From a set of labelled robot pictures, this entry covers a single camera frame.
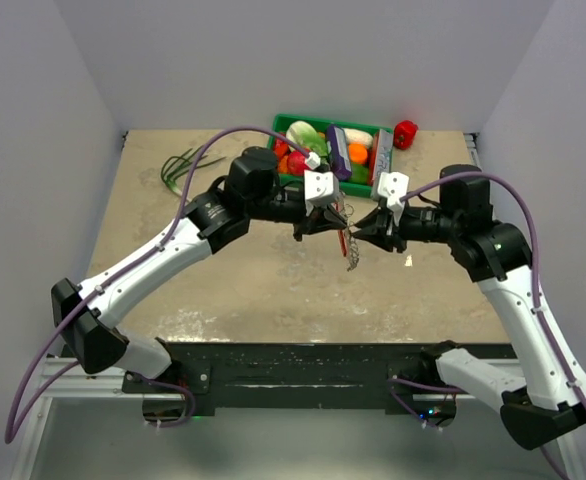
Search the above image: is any black base frame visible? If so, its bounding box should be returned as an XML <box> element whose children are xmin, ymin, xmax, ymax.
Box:
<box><xmin>60</xmin><ymin>339</ymin><xmax>529</xmax><ymax>419</ymax></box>

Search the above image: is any red chili pepper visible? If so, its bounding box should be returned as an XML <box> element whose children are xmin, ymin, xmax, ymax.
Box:
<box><xmin>272</xmin><ymin>138</ymin><xmax>290</xmax><ymax>159</ymax></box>

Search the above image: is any red grey box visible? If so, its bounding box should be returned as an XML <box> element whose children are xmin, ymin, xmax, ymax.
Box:
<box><xmin>367</xmin><ymin>129</ymin><xmax>393</xmax><ymax>186</ymax></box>

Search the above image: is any orange carrot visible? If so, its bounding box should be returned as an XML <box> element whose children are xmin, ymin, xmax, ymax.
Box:
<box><xmin>278</xmin><ymin>155</ymin><xmax>289</xmax><ymax>174</ymax></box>

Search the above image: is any green plastic bin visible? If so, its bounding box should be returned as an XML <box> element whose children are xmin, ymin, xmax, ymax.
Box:
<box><xmin>272</xmin><ymin>113</ymin><xmax>393</xmax><ymax>198</ymax></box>

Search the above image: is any orange fruit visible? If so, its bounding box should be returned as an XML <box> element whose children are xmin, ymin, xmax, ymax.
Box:
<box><xmin>348</xmin><ymin>143</ymin><xmax>369</xmax><ymax>165</ymax></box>

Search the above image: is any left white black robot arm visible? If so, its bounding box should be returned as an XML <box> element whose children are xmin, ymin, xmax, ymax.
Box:
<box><xmin>51</xmin><ymin>147</ymin><xmax>347</xmax><ymax>392</ymax></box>

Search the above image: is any purple white box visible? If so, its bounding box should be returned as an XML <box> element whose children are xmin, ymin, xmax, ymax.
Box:
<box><xmin>325</xmin><ymin>124</ymin><xmax>352</xmax><ymax>182</ymax></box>

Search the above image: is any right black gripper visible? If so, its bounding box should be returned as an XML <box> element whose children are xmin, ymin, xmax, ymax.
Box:
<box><xmin>353</xmin><ymin>200</ymin><xmax>461</xmax><ymax>252</ymax></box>

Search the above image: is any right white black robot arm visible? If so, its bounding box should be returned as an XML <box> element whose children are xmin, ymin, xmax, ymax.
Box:
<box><xmin>354</xmin><ymin>165</ymin><xmax>586</xmax><ymax>450</ymax></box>

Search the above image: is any white green cabbage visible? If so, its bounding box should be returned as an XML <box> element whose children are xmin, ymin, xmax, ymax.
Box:
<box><xmin>285</xmin><ymin>120</ymin><xmax>328</xmax><ymax>157</ymax></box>

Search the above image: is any white radish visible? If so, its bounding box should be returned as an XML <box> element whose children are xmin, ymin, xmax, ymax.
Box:
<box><xmin>343</xmin><ymin>128</ymin><xmax>373</xmax><ymax>149</ymax></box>

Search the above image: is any green spring onion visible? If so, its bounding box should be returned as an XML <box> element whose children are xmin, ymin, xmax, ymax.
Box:
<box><xmin>159</xmin><ymin>147</ymin><xmax>202</xmax><ymax>196</ymax></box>

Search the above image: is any green vegetable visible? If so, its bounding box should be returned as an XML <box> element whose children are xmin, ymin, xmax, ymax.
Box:
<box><xmin>349</xmin><ymin>164</ymin><xmax>369</xmax><ymax>185</ymax></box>

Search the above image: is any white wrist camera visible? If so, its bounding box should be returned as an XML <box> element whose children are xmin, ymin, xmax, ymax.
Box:
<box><xmin>371</xmin><ymin>172</ymin><xmax>410</xmax><ymax>226</ymax></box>
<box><xmin>303</xmin><ymin>152</ymin><xmax>339</xmax><ymax>211</ymax></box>

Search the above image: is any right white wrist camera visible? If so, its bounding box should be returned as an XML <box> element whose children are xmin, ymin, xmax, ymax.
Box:
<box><xmin>371</xmin><ymin>172</ymin><xmax>410</xmax><ymax>226</ymax></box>

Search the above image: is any red bell pepper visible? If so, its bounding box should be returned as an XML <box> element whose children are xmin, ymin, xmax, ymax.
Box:
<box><xmin>393</xmin><ymin>120</ymin><xmax>419</xmax><ymax>150</ymax></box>

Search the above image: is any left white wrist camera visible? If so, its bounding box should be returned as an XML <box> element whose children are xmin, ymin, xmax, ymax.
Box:
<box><xmin>303</xmin><ymin>152</ymin><xmax>339</xmax><ymax>211</ymax></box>

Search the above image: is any red apple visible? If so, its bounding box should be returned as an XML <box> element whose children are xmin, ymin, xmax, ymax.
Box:
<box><xmin>287</xmin><ymin>151</ymin><xmax>307</xmax><ymax>176</ymax></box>

